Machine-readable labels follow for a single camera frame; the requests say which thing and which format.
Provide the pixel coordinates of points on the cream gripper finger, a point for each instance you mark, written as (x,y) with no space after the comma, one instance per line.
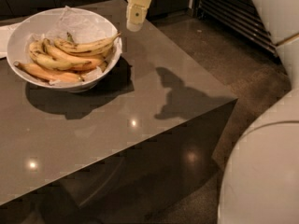
(136,13)

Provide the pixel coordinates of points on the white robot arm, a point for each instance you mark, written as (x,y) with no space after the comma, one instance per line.
(261,179)

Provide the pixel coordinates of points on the bottom yellow banana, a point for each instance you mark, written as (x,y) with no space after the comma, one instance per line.
(36,70)

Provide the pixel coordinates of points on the middle yellow banana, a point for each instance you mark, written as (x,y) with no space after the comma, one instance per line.
(65,57)

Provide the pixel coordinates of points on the white ceramic bowl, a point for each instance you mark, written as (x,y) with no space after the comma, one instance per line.
(83,25)

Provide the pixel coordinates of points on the spotted yellow banana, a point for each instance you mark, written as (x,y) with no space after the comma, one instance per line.
(38,55)
(82,47)

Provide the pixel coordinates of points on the white paper sheet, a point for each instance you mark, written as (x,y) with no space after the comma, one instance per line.
(5,34)

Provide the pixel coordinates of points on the dark slatted vent cabinet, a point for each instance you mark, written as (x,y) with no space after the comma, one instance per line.
(239,15)

